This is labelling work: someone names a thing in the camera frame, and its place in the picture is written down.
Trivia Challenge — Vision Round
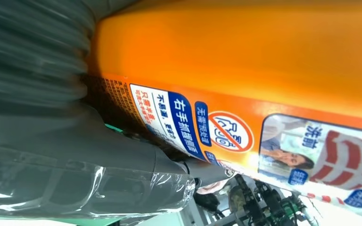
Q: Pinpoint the hanging humanoid robot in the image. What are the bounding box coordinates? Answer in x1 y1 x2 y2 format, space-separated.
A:
193 174 319 226

